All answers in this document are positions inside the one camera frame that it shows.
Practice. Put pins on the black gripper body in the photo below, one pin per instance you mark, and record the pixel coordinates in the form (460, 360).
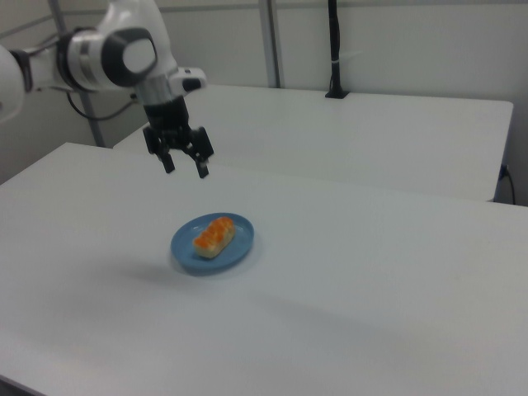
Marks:
(167, 117)

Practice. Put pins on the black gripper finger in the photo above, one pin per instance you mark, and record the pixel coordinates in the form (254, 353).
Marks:
(158, 148)
(202, 150)

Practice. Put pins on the orange glazed bread roll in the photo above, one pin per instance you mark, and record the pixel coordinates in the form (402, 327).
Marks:
(214, 238)

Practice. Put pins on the blue round plate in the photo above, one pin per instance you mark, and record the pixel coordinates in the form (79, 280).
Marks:
(243, 243)

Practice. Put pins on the black clamp-mounted stand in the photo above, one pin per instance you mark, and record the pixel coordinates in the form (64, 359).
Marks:
(335, 41)

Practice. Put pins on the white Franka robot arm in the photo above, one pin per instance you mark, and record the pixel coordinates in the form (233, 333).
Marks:
(136, 53)

